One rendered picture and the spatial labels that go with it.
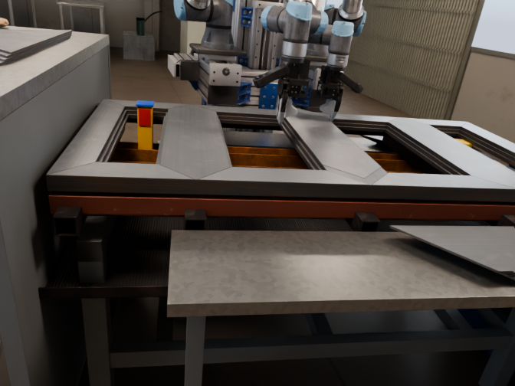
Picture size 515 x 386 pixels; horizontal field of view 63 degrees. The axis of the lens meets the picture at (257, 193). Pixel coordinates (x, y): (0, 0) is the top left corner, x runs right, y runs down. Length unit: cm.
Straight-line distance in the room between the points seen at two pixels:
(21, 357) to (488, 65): 518
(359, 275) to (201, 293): 34
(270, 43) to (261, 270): 148
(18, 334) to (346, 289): 70
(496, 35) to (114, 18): 736
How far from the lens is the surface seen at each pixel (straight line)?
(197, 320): 96
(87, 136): 130
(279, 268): 90
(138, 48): 846
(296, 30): 130
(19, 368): 114
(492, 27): 555
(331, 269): 93
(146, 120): 155
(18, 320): 105
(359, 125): 177
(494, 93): 540
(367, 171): 121
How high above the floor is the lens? 126
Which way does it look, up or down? 25 degrees down
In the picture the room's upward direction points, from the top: 6 degrees clockwise
